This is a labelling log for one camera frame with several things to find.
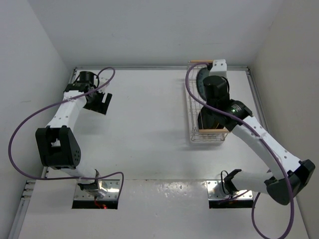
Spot black glossy plate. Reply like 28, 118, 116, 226
197, 107, 217, 129

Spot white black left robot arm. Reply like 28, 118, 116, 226
35, 71, 112, 199

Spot metal base plate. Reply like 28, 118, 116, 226
74, 180, 120, 201
206, 179, 253, 201

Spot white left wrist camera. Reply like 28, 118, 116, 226
99, 77, 110, 87

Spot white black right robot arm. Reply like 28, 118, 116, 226
203, 76, 316, 205

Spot yellow patterned plate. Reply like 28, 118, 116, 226
215, 122, 224, 129

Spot blue white porcelain plate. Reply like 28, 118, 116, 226
196, 66, 210, 101

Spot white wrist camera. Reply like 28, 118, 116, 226
99, 77, 110, 87
209, 59, 227, 78

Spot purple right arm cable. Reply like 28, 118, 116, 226
186, 62, 295, 239

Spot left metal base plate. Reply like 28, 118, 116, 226
74, 180, 120, 201

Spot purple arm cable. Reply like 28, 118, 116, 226
186, 62, 295, 239
8, 67, 125, 197

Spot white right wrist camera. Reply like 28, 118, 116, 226
209, 59, 227, 78

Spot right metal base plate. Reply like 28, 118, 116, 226
206, 179, 253, 201

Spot wire dish rack wooden handles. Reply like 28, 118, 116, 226
185, 60, 229, 143

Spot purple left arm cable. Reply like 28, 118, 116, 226
8, 67, 125, 197

